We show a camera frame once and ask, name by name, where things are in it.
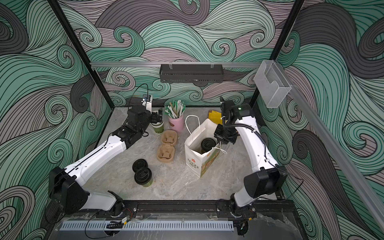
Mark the aluminium rail wall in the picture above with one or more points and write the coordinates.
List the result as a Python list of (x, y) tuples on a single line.
[(138, 64), (311, 108)]

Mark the aluminium rail right wall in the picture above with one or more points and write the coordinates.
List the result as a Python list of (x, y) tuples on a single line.
[(311, 108)]

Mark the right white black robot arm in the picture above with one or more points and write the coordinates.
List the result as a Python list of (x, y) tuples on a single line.
[(267, 176)]

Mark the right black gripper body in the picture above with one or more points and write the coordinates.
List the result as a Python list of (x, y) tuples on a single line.
[(227, 134)]

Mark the stack of black cup lids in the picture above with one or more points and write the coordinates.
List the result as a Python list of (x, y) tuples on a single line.
[(138, 164)]

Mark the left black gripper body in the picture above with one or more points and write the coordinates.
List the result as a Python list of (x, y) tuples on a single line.
[(152, 118)]

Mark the brown pulp cup carrier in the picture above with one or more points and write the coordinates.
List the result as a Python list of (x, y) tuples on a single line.
[(166, 152)]

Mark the black wall-mounted tray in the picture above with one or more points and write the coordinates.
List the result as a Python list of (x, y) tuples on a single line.
[(191, 74)]

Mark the pink cup holder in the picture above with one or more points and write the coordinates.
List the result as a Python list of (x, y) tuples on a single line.
[(177, 124)]

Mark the yellow napkin stack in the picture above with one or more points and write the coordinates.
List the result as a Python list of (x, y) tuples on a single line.
[(215, 117)]

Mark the white paper takeout bag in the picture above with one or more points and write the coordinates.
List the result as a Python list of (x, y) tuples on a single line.
[(199, 163)]

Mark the aluminium rail back wall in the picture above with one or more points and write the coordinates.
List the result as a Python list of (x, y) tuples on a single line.
[(138, 64)]

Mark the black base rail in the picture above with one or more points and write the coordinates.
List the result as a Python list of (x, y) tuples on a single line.
[(216, 208)]

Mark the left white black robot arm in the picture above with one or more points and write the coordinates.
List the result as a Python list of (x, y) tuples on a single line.
[(66, 184)]

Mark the white slotted cable duct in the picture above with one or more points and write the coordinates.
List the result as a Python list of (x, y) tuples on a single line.
[(150, 226)]

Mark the clear acrylic wall holder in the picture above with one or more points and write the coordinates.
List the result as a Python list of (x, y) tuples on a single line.
[(272, 83)]

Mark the stack of green paper cups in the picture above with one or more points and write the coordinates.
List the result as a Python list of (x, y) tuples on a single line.
[(158, 127)]

